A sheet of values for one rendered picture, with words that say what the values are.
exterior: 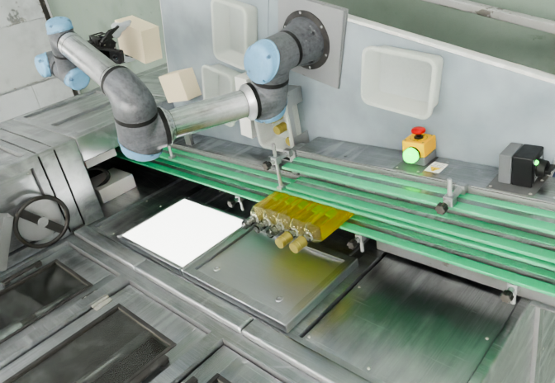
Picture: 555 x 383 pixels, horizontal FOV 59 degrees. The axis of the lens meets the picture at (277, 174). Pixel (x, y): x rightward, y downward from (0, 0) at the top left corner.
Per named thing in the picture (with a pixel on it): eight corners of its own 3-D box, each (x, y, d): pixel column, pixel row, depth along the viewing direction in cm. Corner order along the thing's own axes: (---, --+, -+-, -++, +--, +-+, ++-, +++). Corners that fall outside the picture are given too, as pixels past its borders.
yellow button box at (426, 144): (415, 152, 148) (402, 162, 143) (414, 129, 145) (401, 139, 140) (437, 156, 143) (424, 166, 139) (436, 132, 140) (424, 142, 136)
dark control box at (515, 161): (509, 168, 130) (497, 182, 125) (511, 140, 126) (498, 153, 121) (543, 174, 124) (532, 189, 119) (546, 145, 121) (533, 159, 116)
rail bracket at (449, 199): (456, 188, 129) (432, 213, 121) (456, 163, 126) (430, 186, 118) (471, 191, 126) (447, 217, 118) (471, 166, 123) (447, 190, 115)
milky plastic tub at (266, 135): (274, 138, 189) (258, 147, 184) (263, 82, 179) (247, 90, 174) (309, 144, 178) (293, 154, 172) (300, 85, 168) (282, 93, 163)
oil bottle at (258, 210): (291, 194, 177) (249, 223, 164) (289, 180, 174) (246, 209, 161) (303, 197, 173) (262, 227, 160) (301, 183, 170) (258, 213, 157)
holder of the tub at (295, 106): (278, 150, 192) (264, 158, 187) (265, 82, 180) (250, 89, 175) (311, 158, 180) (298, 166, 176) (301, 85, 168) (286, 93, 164)
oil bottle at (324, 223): (343, 208, 161) (302, 242, 148) (341, 193, 159) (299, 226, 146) (358, 212, 157) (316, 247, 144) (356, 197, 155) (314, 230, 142)
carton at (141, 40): (131, 15, 183) (114, 20, 178) (158, 26, 174) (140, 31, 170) (136, 45, 190) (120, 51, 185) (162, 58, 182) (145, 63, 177)
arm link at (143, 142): (296, 79, 149) (120, 129, 127) (293, 120, 159) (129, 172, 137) (277, 61, 157) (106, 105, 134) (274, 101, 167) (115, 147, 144)
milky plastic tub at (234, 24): (230, 51, 187) (213, 58, 182) (228, -9, 174) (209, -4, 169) (263, 64, 178) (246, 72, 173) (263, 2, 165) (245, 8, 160)
